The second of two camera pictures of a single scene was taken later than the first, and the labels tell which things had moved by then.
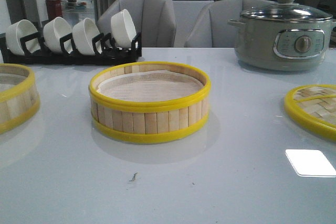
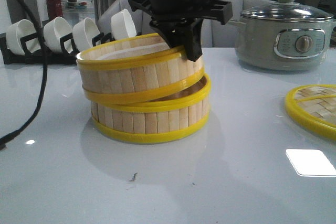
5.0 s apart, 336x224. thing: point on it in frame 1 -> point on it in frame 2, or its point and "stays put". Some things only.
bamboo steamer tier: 19,99 -> 118,70
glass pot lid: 285,9 stays put
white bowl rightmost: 123,30 stays put
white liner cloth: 8,81 -> 159,47
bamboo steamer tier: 147,102 stays put
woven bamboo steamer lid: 313,107 stays put
